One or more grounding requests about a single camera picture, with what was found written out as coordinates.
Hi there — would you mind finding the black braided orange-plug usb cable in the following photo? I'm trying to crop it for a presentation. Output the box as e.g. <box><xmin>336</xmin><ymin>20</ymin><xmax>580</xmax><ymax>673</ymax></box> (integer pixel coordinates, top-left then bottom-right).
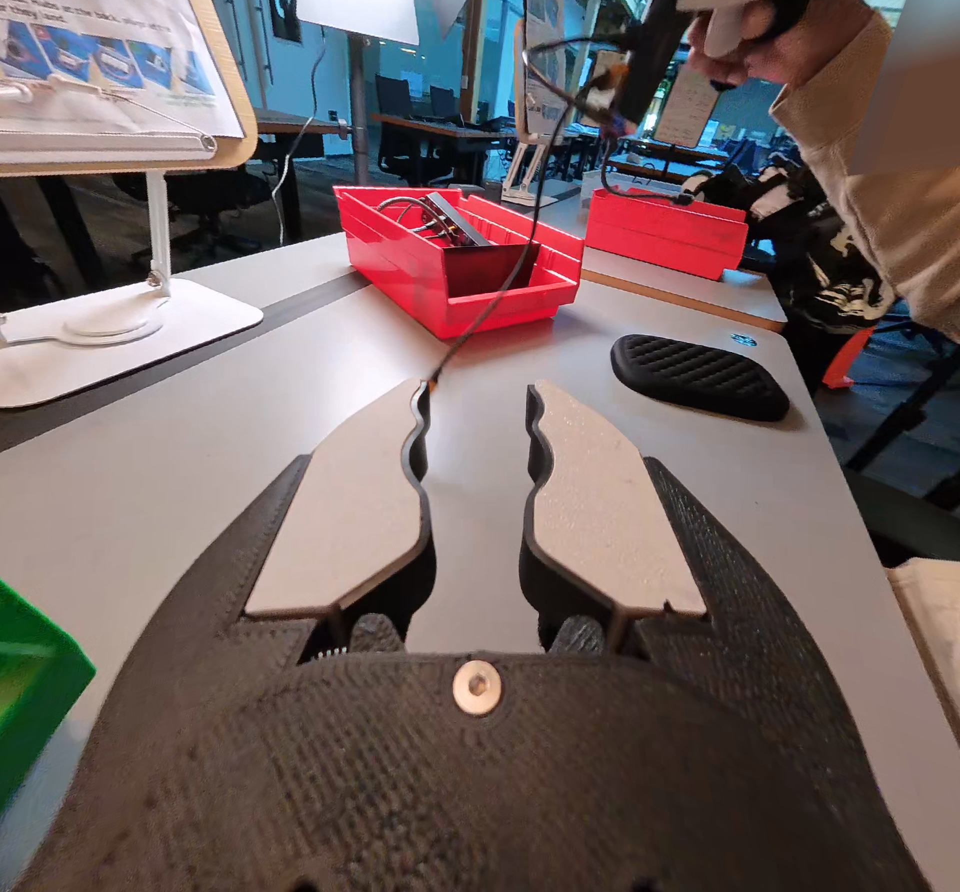
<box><xmin>420</xmin><ymin>37</ymin><xmax>627</xmax><ymax>391</ymax></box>

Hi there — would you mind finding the red plastic bin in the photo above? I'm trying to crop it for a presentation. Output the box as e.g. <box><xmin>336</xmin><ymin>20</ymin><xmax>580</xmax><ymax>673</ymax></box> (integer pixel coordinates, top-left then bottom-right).
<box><xmin>583</xmin><ymin>187</ymin><xmax>751</xmax><ymax>283</ymax></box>
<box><xmin>332</xmin><ymin>184</ymin><xmax>586</xmax><ymax>342</ymax></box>

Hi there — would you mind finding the green plastic bin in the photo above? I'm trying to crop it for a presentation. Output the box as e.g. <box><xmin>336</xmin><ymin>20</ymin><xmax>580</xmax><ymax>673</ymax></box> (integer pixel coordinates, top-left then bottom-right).
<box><xmin>0</xmin><ymin>578</ymin><xmax>99</xmax><ymax>812</ymax></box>

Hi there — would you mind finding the person's right hand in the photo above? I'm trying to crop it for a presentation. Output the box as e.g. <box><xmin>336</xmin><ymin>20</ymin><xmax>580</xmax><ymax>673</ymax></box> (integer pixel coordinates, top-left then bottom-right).
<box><xmin>686</xmin><ymin>0</ymin><xmax>895</xmax><ymax>97</ymax></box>

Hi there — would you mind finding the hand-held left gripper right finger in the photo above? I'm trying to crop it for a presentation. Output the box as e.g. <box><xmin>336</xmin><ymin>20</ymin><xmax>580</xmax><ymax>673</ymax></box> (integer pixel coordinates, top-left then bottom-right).
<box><xmin>517</xmin><ymin>379</ymin><xmax>710</xmax><ymax>646</ymax></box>

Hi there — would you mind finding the black blue-plug usb cable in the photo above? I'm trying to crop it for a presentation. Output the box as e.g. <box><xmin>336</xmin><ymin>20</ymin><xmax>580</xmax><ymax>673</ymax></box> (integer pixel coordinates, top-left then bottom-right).
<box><xmin>596</xmin><ymin>115</ymin><xmax>695</xmax><ymax>207</ymax></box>

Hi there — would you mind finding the black textured pad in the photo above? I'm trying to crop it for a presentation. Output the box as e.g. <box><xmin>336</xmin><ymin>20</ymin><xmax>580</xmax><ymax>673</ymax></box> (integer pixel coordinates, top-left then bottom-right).
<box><xmin>609</xmin><ymin>333</ymin><xmax>792</xmax><ymax>424</ymax></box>

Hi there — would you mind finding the instruction board on wooden stand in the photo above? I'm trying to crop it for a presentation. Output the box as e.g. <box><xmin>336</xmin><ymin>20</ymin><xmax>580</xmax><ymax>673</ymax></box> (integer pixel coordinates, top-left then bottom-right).
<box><xmin>501</xmin><ymin>0</ymin><xmax>573</xmax><ymax>206</ymax></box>

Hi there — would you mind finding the person's right forearm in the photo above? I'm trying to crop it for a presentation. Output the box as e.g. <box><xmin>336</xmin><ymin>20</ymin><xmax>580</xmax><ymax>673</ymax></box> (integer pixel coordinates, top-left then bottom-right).
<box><xmin>768</xmin><ymin>10</ymin><xmax>960</xmax><ymax>346</ymax></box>

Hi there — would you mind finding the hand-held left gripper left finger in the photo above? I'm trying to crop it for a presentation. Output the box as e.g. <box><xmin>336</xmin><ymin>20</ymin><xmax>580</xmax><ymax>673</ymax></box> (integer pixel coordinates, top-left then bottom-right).
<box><xmin>243</xmin><ymin>378</ymin><xmax>438</xmax><ymax>649</ymax></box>

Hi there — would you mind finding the instruction sheet board white stand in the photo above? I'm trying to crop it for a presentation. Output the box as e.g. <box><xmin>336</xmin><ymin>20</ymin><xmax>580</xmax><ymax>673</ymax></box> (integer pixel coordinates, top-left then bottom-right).
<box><xmin>0</xmin><ymin>0</ymin><xmax>265</xmax><ymax>411</ymax></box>

